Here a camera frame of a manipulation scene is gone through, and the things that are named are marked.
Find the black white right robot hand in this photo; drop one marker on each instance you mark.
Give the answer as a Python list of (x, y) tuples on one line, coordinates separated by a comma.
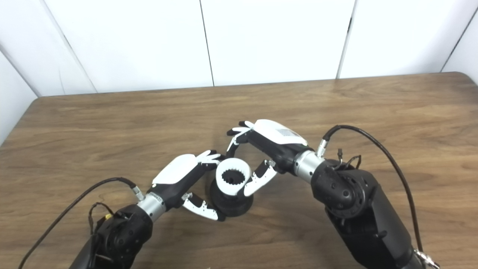
[(278, 145)]

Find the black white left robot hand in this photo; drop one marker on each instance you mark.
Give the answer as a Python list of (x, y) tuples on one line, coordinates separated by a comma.
[(177, 172)]

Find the round black plastic part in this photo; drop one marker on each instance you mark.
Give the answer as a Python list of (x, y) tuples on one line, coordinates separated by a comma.
[(233, 205)]

